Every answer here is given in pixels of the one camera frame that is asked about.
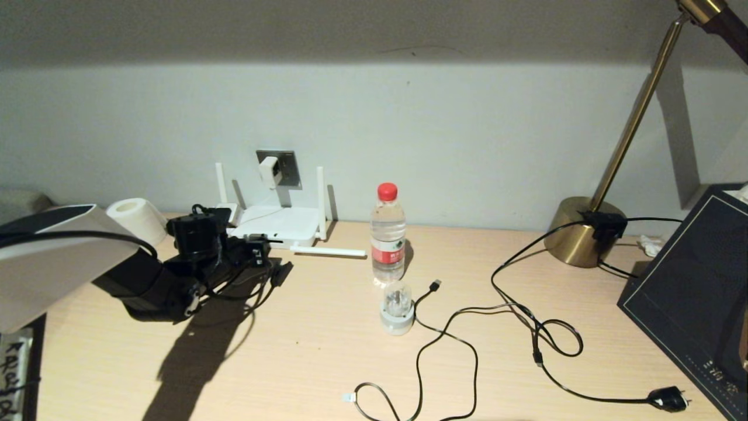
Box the white power adapter with cord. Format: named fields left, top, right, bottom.
left=234, top=187, right=278, bottom=229

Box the white router with antennas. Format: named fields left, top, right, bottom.
left=215, top=163, right=368, bottom=258

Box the water bottle red cap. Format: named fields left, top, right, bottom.
left=369, top=182, right=407, bottom=285

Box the white toilet paper roll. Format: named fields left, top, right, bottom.
left=106, top=198, right=170, bottom=246

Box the small white clear humidifier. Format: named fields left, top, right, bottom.
left=380, top=281, right=416, bottom=337

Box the brass desk lamp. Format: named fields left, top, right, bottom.
left=545, top=0, right=748, bottom=268

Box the black box with gold trim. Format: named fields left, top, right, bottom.
left=618, top=184, right=748, bottom=421

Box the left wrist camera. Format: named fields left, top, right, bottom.
left=210, top=203, right=239, bottom=226

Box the grey wall socket plate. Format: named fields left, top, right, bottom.
left=256, top=150, right=303, bottom=190

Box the black USB cable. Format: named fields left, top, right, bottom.
left=342, top=383, right=404, bottom=421
left=412, top=279, right=547, bottom=421

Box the black adapter plug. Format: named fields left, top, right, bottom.
left=579, top=212, right=629, bottom=241

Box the black lamp power cord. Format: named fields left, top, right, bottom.
left=491, top=218, right=694, bottom=413

